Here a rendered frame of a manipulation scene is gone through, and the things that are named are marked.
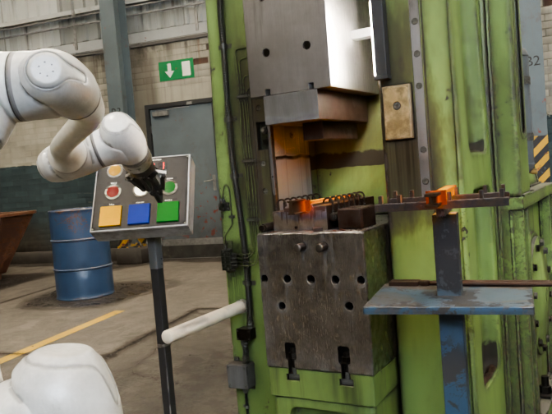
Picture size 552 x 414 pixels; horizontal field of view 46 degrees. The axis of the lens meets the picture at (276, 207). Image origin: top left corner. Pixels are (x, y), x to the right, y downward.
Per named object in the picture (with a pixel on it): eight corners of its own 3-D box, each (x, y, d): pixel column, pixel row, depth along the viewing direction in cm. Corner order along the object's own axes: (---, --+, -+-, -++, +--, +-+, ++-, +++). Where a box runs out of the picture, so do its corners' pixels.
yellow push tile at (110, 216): (119, 224, 218) (121, 204, 221) (98, 226, 218) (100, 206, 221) (121, 226, 219) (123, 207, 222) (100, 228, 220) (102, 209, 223)
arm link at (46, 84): (100, 62, 131) (33, 66, 131) (74, 29, 113) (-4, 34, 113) (103, 125, 130) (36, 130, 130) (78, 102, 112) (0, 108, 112)
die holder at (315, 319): (374, 376, 197) (363, 231, 194) (266, 365, 216) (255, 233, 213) (427, 329, 245) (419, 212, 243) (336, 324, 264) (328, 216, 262)
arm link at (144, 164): (146, 164, 181) (153, 174, 186) (149, 136, 185) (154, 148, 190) (115, 167, 182) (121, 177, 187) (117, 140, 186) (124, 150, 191)
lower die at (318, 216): (328, 229, 207) (325, 203, 206) (273, 231, 217) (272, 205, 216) (374, 216, 243) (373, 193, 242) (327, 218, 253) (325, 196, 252)
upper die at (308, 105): (319, 118, 205) (317, 88, 204) (265, 125, 215) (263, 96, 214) (368, 121, 241) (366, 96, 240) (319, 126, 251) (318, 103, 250)
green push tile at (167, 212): (178, 220, 216) (179, 200, 219) (155, 222, 216) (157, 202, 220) (179, 222, 217) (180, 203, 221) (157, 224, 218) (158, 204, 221)
